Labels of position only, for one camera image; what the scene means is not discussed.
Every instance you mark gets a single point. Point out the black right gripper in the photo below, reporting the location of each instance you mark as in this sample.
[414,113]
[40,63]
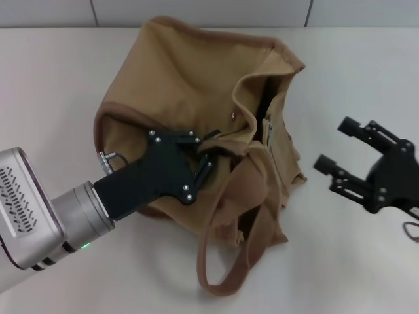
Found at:
[396,176]

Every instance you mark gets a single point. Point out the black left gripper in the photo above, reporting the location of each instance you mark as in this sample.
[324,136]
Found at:
[154,173]

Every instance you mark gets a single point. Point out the khaki canvas food bag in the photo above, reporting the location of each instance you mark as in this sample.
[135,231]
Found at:
[170,81]

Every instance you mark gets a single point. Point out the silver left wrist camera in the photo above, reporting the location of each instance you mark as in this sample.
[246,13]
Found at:
[26,202]

